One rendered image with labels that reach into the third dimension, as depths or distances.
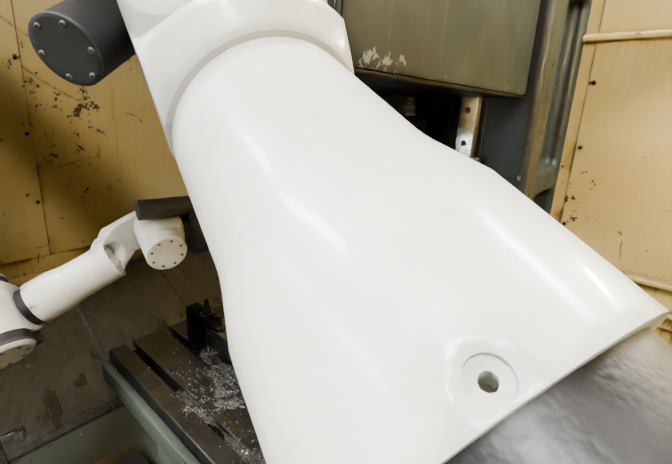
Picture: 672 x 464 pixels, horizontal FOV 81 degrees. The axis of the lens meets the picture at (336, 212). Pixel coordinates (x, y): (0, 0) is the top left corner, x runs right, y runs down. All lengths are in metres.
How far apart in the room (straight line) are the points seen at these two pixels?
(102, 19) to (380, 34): 0.32
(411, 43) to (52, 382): 1.36
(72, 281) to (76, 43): 0.56
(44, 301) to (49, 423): 0.74
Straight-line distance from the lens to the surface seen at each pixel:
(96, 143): 1.70
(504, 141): 1.05
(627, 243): 1.39
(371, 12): 0.47
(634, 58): 1.37
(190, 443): 0.92
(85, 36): 0.22
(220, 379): 1.02
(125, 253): 0.79
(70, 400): 1.48
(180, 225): 0.72
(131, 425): 1.40
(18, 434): 1.45
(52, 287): 0.75
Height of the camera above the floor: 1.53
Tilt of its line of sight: 15 degrees down
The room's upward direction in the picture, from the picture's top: 3 degrees clockwise
